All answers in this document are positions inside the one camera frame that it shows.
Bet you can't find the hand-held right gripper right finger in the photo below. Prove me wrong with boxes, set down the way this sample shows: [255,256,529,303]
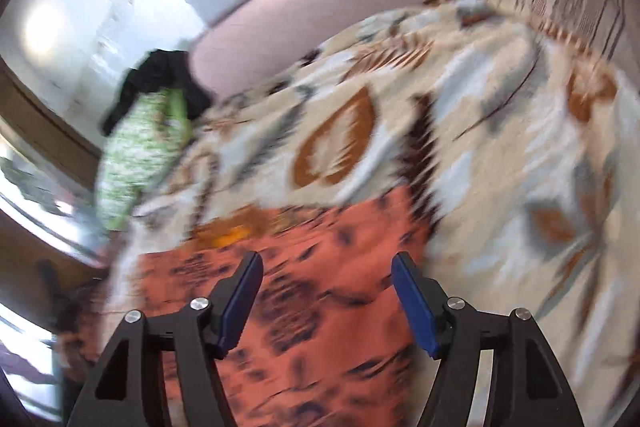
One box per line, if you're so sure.
[391,251,586,427]

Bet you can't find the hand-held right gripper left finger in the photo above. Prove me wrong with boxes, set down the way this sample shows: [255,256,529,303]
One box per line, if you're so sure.
[65,251,264,427]

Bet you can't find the orange floral shirt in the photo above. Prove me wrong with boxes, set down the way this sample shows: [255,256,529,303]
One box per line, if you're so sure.
[60,194,451,427]

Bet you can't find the green checkered pillow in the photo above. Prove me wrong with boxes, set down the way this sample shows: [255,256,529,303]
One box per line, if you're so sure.
[94,87,193,230]

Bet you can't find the leaf print blanket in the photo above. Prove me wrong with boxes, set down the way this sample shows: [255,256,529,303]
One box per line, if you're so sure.
[105,0,640,427]

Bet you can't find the black garment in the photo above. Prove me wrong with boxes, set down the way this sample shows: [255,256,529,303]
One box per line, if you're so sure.
[101,48,216,135]

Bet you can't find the stained glass door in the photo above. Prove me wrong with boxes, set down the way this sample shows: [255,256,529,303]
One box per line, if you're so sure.
[0,117,101,413]

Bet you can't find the pink quilted bolster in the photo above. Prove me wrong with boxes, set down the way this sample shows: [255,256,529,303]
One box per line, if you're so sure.
[187,0,476,100]

